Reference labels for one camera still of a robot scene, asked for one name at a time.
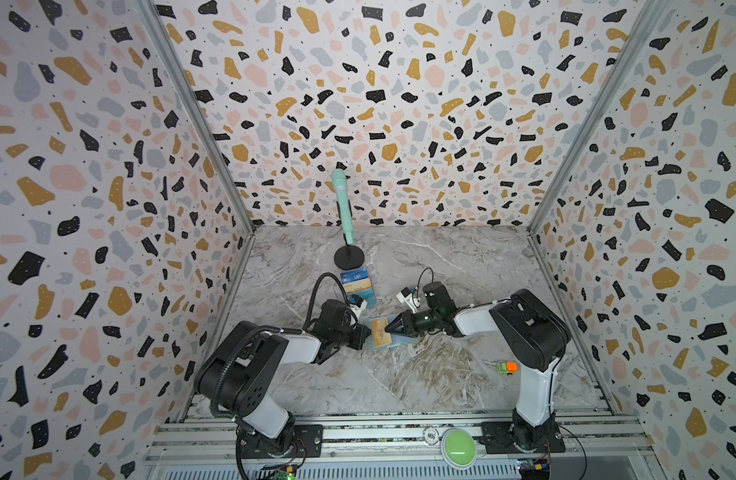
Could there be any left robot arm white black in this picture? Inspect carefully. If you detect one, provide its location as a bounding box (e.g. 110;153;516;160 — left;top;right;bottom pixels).
195;295;370;450

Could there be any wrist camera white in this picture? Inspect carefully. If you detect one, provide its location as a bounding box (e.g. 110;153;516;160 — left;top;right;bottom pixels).
348;294;368;320
396;287;421;313

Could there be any blue VIP card in stand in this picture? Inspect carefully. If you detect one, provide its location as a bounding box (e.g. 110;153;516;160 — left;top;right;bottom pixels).
340;267;370;283

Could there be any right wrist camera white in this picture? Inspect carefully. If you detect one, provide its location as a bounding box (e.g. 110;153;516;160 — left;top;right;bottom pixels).
396;287;421;313

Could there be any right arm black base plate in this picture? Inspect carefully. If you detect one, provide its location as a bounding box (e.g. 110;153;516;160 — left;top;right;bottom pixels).
480;419;566;454

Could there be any black round microphone stand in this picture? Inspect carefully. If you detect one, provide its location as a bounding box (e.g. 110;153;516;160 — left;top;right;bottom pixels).
334;201;365;271

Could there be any green round push button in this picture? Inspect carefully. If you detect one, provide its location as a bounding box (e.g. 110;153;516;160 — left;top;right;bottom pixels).
441;428;477;470

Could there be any small orange green toy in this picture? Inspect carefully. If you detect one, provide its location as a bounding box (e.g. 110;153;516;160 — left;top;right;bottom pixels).
496;361;519;375

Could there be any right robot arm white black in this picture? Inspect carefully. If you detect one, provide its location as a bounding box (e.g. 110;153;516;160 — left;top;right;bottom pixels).
385;281;571;429

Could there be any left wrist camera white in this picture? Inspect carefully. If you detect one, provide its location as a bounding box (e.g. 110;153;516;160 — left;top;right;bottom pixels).
348;294;368;320

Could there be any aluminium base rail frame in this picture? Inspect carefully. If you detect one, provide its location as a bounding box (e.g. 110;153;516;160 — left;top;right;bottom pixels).
142;409;666;479

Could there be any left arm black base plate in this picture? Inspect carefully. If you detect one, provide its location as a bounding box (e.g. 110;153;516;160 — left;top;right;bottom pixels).
236;424;324;460

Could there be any mint green microphone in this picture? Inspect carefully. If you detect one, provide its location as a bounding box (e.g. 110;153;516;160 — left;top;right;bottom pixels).
332;168;354;245

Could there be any yellow VIP card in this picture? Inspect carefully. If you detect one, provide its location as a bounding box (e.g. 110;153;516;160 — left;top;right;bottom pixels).
343;279;372;294

